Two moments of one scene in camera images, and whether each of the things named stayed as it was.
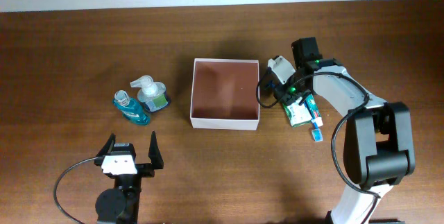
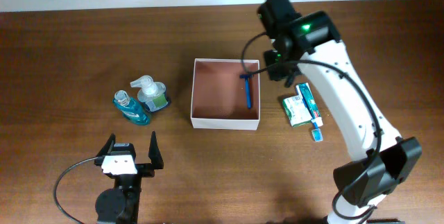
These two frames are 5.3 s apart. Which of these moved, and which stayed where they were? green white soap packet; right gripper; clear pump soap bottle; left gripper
Moved: right gripper
Stayed: clear pump soap bottle; green white soap packet; left gripper
